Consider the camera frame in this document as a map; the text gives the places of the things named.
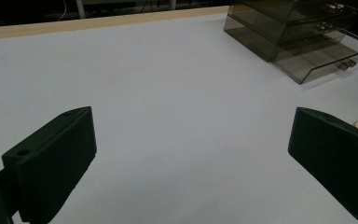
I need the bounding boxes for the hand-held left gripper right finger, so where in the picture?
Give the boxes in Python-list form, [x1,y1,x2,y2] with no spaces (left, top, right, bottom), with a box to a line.
[287,106,358,224]

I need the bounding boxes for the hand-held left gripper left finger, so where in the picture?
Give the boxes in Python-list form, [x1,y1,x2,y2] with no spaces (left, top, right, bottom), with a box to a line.
[1,105,98,224]

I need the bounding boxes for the smoked clear drawer organizer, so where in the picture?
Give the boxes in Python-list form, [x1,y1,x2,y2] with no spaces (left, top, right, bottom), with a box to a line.
[223,0,358,63]

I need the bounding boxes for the white metal stand leg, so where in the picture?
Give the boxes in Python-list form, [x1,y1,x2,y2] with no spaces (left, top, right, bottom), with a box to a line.
[75,0,87,20]

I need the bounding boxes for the white cable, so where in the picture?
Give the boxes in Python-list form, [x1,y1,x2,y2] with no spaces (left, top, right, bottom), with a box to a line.
[57,0,68,21]

